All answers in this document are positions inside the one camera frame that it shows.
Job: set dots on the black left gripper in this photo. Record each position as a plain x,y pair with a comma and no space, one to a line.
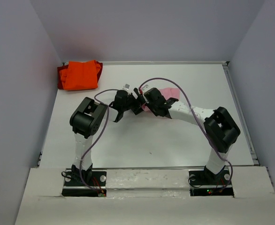
137,108

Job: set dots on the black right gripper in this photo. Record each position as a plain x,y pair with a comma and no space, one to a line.
149,105

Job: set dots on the pink t shirt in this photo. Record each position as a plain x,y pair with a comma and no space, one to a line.
166,93

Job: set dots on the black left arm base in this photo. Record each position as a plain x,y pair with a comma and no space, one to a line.
74,187

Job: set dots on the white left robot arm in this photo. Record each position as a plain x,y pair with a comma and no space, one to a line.
88,123

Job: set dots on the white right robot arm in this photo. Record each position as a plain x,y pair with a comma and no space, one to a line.
218,126

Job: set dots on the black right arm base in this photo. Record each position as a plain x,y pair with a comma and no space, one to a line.
202,186

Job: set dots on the orange folded t shirt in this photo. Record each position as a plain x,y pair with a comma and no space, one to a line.
81,75

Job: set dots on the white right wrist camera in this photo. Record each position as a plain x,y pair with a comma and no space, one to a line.
145,88

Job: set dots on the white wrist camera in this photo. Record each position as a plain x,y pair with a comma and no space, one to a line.
145,88
126,87

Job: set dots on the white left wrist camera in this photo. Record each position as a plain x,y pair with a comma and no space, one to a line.
126,87

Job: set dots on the aluminium table frame rail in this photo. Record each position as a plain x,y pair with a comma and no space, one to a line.
255,160

